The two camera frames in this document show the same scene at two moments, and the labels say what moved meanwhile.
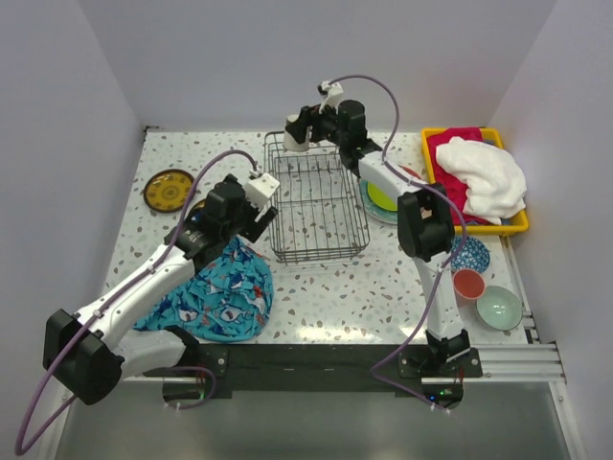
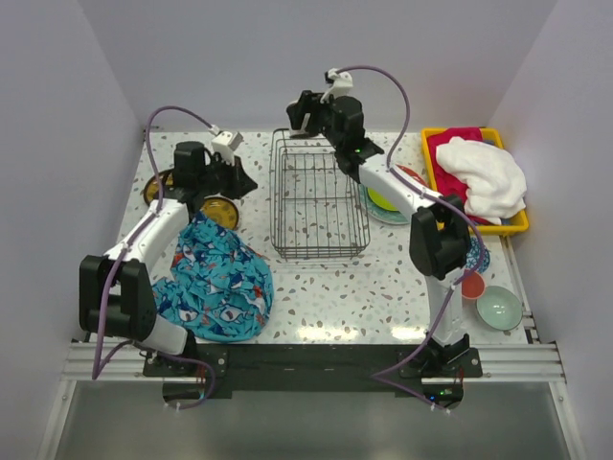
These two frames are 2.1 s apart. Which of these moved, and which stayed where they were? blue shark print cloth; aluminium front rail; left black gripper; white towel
Moved: left black gripper
Stayed: aluminium front rail; white towel; blue shark print cloth
